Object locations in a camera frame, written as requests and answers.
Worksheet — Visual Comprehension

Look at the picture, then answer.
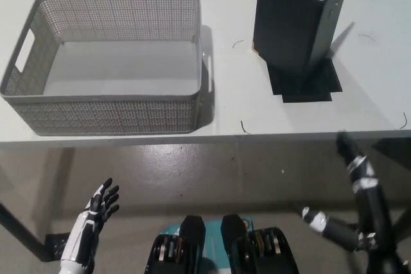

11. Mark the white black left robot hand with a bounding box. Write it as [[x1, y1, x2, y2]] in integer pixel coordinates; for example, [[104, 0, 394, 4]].
[[61, 176, 121, 264]]

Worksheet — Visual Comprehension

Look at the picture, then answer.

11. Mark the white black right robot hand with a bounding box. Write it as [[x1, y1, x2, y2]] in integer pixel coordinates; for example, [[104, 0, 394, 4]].
[[300, 130, 403, 256]]

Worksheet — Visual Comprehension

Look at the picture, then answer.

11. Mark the teal robot body panel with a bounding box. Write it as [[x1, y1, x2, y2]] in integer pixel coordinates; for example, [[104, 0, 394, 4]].
[[159, 216, 255, 261]]

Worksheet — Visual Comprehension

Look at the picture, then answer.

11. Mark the black perforated foot plate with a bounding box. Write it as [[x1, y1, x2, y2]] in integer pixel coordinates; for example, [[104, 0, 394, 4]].
[[44, 230, 82, 261]]

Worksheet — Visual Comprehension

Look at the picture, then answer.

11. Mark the grey perforated plastic basket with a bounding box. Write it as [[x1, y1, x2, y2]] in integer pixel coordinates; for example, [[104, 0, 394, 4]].
[[0, 0, 214, 137]]

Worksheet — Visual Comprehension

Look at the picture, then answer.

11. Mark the large black mat sheet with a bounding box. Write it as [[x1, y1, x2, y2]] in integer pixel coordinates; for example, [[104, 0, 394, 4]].
[[265, 58, 343, 96]]

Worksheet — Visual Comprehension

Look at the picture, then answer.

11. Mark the black table frame bar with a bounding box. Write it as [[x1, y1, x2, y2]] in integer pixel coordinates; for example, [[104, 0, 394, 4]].
[[0, 201, 46, 262]]

